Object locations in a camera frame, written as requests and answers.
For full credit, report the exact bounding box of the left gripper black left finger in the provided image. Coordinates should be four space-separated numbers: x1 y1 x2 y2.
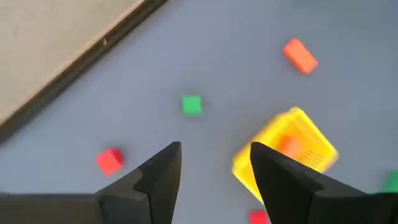
0 141 183 224

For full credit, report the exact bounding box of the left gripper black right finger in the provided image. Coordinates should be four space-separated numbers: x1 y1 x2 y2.
249 141 398 224

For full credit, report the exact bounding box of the red rectangular block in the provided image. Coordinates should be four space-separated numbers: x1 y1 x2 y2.
248 209 270 224

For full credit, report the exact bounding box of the red cube block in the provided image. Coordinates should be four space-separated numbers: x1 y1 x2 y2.
95 146 125 177

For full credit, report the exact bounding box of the orange rectangular block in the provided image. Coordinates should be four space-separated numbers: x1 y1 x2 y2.
281 37 320 75

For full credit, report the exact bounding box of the yellow plastic basket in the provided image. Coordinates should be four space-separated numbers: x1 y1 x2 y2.
231 106 340 203

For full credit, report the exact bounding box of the green cube block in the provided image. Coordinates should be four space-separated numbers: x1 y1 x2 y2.
181 95 204 116

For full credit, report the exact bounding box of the long green block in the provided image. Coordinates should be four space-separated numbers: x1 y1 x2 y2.
382 169 398 194

